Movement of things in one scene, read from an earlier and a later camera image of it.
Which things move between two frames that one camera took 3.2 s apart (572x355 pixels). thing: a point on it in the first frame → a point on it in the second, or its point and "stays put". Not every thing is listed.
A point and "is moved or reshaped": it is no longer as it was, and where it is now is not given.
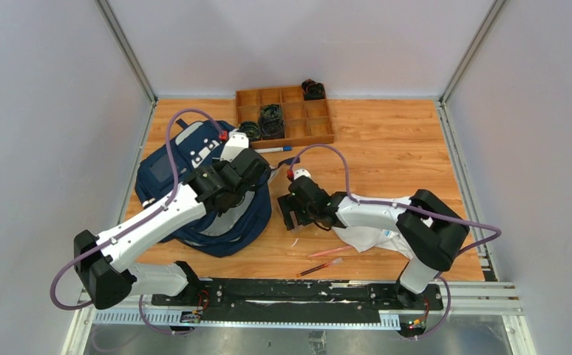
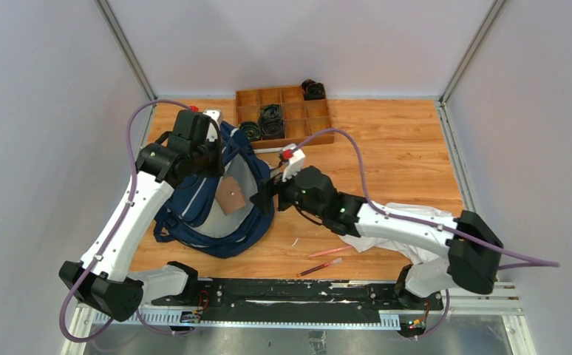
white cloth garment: [363, 238] stays put
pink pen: [332, 251] stays put
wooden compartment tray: [305, 121] stays put
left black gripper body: [255, 163] → [212, 160]
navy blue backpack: [162, 171] is moved or reshaped
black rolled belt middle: [271, 121] stays put
